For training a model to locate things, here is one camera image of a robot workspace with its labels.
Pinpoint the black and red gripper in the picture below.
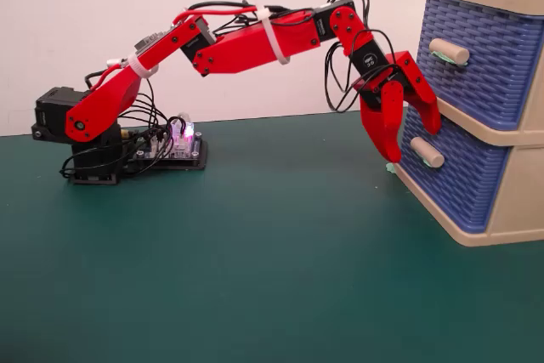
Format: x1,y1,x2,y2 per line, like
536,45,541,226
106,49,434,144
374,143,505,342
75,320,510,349
345,34,444,165

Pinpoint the blue drawer with short handle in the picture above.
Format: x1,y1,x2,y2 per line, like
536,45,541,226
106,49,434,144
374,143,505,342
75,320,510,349
394,105,512,233

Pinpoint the beige plastic drawer cabinet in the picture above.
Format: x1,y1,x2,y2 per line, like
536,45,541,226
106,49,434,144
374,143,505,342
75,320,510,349
391,0,544,248

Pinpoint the long white zip tie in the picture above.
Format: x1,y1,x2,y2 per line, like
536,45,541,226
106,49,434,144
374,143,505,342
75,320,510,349
256,7,292,66

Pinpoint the dark green table mat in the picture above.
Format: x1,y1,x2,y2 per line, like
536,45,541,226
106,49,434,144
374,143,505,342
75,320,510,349
0,109,544,363

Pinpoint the black electronics control board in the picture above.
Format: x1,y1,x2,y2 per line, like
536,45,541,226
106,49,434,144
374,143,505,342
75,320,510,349
121,112,210,173

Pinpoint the short white zip tie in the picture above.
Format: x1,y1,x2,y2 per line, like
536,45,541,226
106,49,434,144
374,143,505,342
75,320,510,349
127,53,160,80

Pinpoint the blue drawer with long handle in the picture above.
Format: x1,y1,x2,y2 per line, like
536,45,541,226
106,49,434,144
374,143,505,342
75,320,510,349
415,0,544,132

